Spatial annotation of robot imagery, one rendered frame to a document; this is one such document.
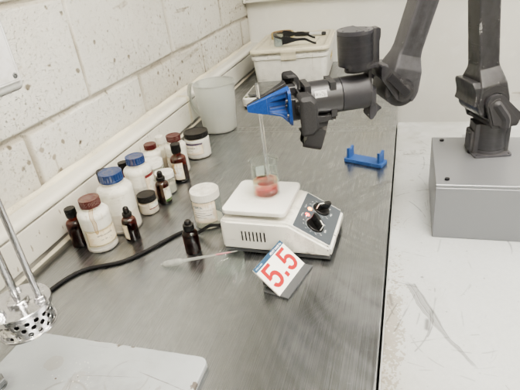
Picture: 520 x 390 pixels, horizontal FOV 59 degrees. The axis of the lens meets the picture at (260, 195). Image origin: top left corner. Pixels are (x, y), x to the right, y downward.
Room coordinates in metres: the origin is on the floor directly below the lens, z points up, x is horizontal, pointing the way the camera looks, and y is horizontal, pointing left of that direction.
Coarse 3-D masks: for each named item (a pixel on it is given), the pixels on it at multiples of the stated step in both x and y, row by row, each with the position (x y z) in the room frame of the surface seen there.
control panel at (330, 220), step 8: (304, 200) 0.75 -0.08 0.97; (312, 200) 0.75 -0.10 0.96; (320, 200) 0.76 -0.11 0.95; (304, 208) 0.72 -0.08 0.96; (312, 208) 0.73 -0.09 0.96; (336, 208) 0.76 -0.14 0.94; (296, 216) 0.69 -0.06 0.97; (304, 216) 0.70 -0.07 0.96; (320, 216) 0.72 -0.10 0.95; (328, 216) 0.72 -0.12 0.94; (336, 216) 0.73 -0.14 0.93; (296, 224) 0.67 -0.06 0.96; (304, 224) 0.68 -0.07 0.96; (328, 224) 0.70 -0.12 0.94; (336, 224) 0.71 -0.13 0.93; (312, 232) 0.66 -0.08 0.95; (320, 232) 0.67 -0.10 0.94; (328, 232) 0.68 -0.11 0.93; (320, 240) 0.65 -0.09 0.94; (328, 240) 0.66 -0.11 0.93
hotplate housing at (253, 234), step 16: (304, 192) 0.78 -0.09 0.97; (224, 224) 0.71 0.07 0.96; (240, 224) 0.70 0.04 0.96; (256, 224) 0.68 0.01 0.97; (272, 224) 0.68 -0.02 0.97; (288, 224) 0.67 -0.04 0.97; (224, 240) 0.71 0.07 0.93; (240, 240) 0.70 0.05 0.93; (256, 240) 0.69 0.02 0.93; (272, 240) 0.67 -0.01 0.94; (288, 240) 0.66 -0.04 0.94; (304, 240) 0.65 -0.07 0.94; (304, 256) 0.66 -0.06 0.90; (320, 256) 0.65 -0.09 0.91
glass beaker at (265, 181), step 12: (252, 156) 0.77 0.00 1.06; (264, 156) 0.78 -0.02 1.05; (276, 156) 0.76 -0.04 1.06; (252, 168) 0.74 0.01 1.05; (264, 168) 0.73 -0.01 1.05; (276, 168) 0.74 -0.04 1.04; (252, 180) 0.74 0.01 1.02; (264, 180) 0.73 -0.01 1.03; (276, 180) 0.74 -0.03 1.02; (264, 192) 0.73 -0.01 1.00; (276, 192) 0.73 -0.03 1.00
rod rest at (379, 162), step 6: (348, 150) 1.03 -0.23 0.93; (348, 156) 1.03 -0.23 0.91; (354, 156) 1.03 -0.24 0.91; (360, 156) 1.03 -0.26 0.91; (366, 156) 1.02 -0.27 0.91; (378, 156) 0.98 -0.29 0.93; (354, 162) 1.01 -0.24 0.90; (360, 162) 1.00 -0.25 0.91; (366, 162) 0.99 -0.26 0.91; (372, 162) 0.99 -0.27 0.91; (378, 162) 0.98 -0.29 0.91; (384, 162) 0.98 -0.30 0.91; (378, 168) 0.97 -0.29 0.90
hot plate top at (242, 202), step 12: (240, 192) 0.77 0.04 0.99; (252, 192) 0.76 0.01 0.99; (288, 192) 0.75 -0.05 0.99; (228, 204) 0.73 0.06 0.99; (240, 204) 0.72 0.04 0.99; (252, 204) 0.72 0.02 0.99; (264, 204) 0.71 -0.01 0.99; (276, 204) 0.71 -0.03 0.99; (288, 204) 0.70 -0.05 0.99; (264, 216) 0.68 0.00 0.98; (276, 216) 0.68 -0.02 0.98
